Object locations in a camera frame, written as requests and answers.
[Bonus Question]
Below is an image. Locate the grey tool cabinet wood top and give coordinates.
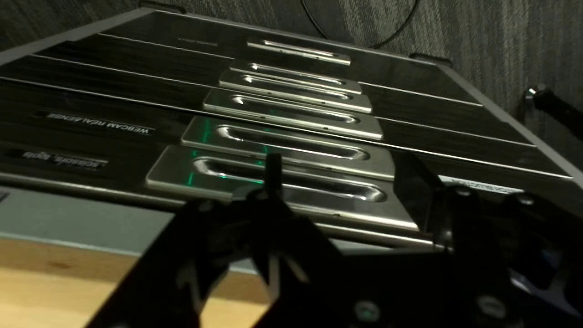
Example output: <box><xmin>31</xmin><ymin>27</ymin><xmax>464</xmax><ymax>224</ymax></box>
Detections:
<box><xmin>0</xmin><ymin>5</ymin><xmax>583</xmax><ymax>328</ymax></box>

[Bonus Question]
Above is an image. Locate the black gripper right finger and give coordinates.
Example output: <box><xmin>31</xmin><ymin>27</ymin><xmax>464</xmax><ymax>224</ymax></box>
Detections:
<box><xmin>251</xmin><ymin>151</ymin><xmax>370</xmax><ymax>328</ymax></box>

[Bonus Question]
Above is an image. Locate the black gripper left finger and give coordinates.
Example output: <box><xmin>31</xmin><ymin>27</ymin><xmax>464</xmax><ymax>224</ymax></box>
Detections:
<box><xmin>85</xmin><ymin>151</ymin><xmax>278</xmax><ymax>328</ymax></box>

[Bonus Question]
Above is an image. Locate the black floor cable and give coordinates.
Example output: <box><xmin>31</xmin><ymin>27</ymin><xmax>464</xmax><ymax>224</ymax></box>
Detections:
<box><xmin>297</xmin><ymin>0</ymin><xmax>426</xmax><ymax>53</ymax></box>

